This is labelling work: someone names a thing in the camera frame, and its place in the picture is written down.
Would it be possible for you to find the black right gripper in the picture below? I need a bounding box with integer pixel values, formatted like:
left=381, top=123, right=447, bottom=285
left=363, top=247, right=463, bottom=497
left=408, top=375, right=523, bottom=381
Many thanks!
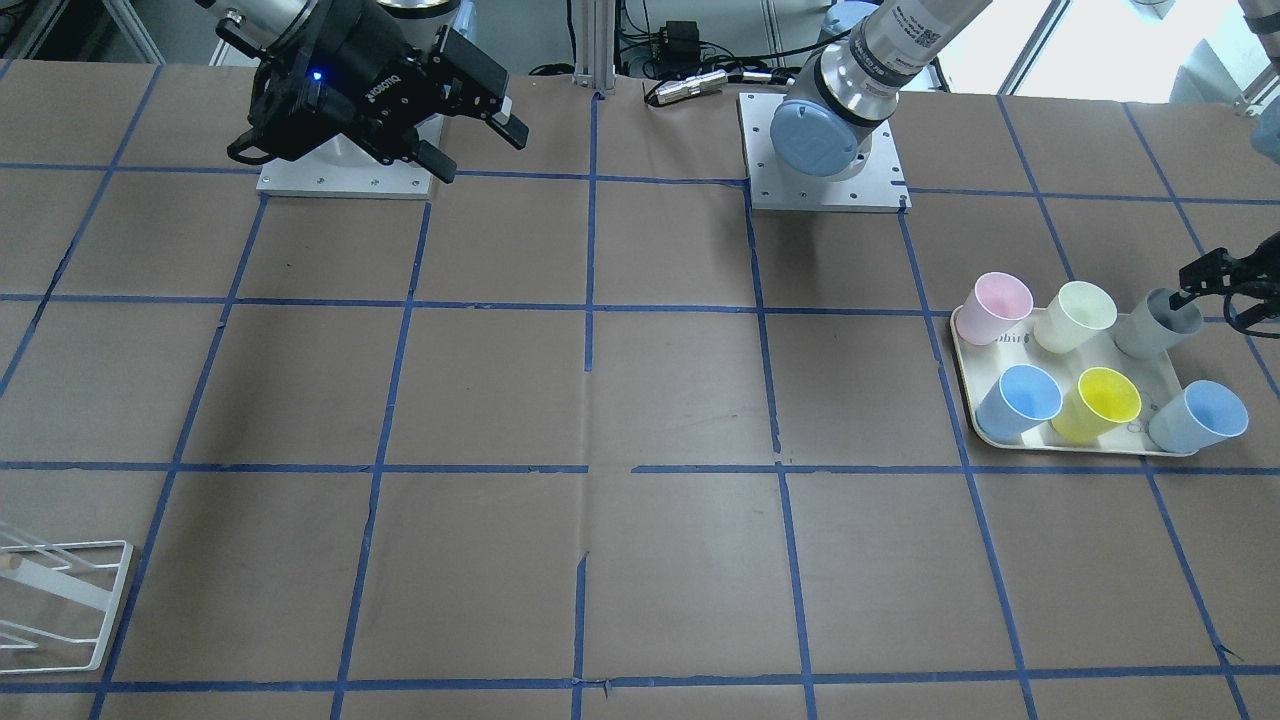
left=227, top=1, right=529, bottom=184

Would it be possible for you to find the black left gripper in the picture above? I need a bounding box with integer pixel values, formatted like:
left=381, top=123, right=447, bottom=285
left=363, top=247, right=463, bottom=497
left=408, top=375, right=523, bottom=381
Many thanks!
left=1179, top=232, right=1279, bottom=340

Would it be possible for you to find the grey plastic cup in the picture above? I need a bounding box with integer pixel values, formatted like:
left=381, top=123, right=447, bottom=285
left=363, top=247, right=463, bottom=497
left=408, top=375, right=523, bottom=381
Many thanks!
left=1111, top=288, right=1204, bottom=360

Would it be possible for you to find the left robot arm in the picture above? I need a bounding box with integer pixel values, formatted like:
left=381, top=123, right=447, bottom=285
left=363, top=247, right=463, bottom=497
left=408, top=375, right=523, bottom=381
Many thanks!
left=769, top=1, right=1279, bottom=340

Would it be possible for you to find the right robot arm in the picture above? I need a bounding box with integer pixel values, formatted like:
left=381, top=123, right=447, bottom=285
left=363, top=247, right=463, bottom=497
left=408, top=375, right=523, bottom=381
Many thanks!
left=204, top=1, right=529, bottom=183

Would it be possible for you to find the pale green plastic cup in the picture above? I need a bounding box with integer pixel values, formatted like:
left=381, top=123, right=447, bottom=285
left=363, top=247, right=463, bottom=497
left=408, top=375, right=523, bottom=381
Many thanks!
left=1032, top=281, right=1117, bottom=354

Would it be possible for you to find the light blue plastic cup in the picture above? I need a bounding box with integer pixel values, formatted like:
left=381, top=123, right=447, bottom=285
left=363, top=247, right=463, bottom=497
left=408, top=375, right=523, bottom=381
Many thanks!
left=1148, top=380, right=1251, bottom=454

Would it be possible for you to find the yellow plastic cup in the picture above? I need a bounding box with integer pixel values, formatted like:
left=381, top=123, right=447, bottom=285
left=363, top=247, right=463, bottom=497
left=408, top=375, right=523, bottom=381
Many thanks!
left=1050, top=366, right=1143, bottom=445

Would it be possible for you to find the pink plastic cup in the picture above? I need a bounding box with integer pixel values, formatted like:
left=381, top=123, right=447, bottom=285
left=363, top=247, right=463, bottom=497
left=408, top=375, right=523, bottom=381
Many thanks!
left=954, top=272, right=1034, bottom=346

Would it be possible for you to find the cream plastic tray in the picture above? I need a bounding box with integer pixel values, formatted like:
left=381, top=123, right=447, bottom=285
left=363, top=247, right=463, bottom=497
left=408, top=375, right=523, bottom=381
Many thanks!
left=948, top=307, right=1184, bottom=457

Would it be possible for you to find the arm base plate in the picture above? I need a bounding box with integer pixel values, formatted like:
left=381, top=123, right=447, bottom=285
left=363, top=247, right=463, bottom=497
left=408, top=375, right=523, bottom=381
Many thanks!
left=256, top=135, right=440, bottom=201
left=739, top=94, right=913, bottom=213

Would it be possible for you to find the aluminium frame post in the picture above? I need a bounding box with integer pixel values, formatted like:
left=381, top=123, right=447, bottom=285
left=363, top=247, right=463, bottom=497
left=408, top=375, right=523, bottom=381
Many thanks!
left=568, top=0, right=620, bottom=96

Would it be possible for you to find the white wire cup rack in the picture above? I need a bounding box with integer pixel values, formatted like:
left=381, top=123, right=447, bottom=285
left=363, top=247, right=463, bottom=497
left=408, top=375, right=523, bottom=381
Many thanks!
left=1, top=521, right=134, bottom=680

